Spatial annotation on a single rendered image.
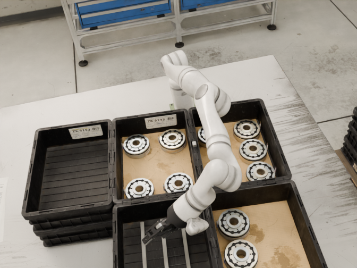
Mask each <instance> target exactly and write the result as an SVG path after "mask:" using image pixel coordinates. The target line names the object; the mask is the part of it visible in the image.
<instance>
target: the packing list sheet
mask: <svg viewBox="0 0 357 268"><path fill-rule="evenodd" d="M8 179H9V178H8V177H6V178H0V242H2V241H3V234H4V218H5V201H6V189H7V183H8Z"/></svg>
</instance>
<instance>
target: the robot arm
mask: <svg viewBox="0 0 357 268"><path fill-rule="evenodd" d="M160 66H161V68H162V70H163V72H164V73H165V74H166V75H167V76H168V77H169V87H170V90H171V94H172V99H173V103H174V108H175V110H177V109H182V108H184V109H187V111H188V110H189V108H191V107H194V103H195V106H196V108H197V111H198V114H199V117H200V120H201V123H202V127H203V130H204V133H205V139H206V146H207V154H208V158H209V159H210V162H209V163H208V164H207V165H206V166H205V168H204V170H203V172H202V173H201V175H200V177H199V179H198V180H197V182H196V183H195V185H194V186H192V187H191V188H190V189H189V190H188V191H187V192H186V193H185V194H183V195H182V196H181V197H180V198H178V199H177V200H176V201H175V202H174V203H173V204H172V205H171V206H170V207H169V208H168V209H167V217H165V218H164V219H162V221H160V220H159V221H157V222H156V223H155V224H154V225H153V226H152V227H150V228H149V229H148V230H147V231H146V232H145V233H146V235H145V236H144V237H143V238H142V239H141V241H142V243H143V244H144V245H147V244H149V243H150V242H151V241H152V240H153V239H155V238H156V237H157V236H162V238H163V239H165V238H166V237H167V236H169V235H170V234H171V233H172V232H174V231H175V230H178V229H180V228H181V229H183V228H186V232H187V233H188V234H189V235H191V236H192V235H196V234H198V233H201V232H203V231H205V230H206V229H207V228H208V227H209V224H208V222H207V221H205V220H203V219H201V218H199V217H198V216H199V215H200V214H201V212H202V211H203V210H205V209H206V208H207V207H208V206H209V205H210V204H211V203H212V202H213V201H214V200H215V198H216V193H215V191H214V189H213V188H212V186H216V187H218V188H220V189H222V190H224V191H228V192H233V191H236V190H237V189H238V188H239V187H240V185H241V182H242V171H241V168H240V166H239V164H238V162H237V160H236V158H235V156H234V154H233V152H232V148H231V142H230V138H229V135H228V132H227V130H226V128H225V126H224V124H223V122H222V121H221V119H220V117H222V116H224V115H226V114H227V113H228V111H229V110H230V107H231V99H230V97H229V95H228V94H227V93H226V92H224V91H223V90H221V89H220V88H219V87H218V86H217V85H215V84H214V83H212V82H210V81H209V80H208V79H207V78H206V77H205V76H204V75H203V74H202V73H201V72H200V71H199V70H197V69H196V68H194V67H192V66H189V64H188V59H187V56H186V54H185V53H184V52H183V51H182V50H177V51H175V52H172V53H170V54H167V55H165V56H163V57H162V58H161V60H160ZM193 98H194V101H193ZM161 231H162V232H161Z"/></svg>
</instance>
